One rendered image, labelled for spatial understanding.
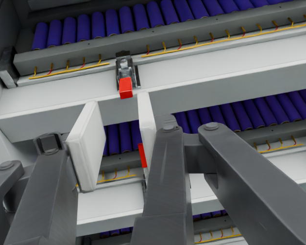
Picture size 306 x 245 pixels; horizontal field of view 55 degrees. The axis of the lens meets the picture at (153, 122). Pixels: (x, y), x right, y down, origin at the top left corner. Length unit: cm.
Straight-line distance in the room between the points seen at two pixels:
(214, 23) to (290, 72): 11
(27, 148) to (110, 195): 14
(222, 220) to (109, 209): 24
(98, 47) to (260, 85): 20
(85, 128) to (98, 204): 32
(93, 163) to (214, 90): 23
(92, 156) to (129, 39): 24
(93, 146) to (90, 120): 2
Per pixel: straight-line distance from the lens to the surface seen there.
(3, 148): 40
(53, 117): 37
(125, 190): 47
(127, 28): 41
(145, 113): 15
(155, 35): 38
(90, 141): 16
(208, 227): 60
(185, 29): 39
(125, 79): 30
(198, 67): 36
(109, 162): 47
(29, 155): 45
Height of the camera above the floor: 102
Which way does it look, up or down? 30 degrees down
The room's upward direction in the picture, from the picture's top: 10 degrees counter-clockwise
